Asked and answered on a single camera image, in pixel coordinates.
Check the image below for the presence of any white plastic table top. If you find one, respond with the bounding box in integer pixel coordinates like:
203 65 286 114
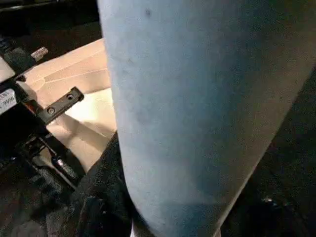
20 39 119 173

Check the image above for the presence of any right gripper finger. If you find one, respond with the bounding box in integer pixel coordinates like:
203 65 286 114
69 131 136 237

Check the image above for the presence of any white plastic table leg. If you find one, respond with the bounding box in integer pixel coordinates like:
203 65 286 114
97 0 316 237

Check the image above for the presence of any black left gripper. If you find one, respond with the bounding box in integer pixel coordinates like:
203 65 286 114
0 47 84 198

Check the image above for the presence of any black table mat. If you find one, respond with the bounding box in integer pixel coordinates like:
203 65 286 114
0 0 316 237

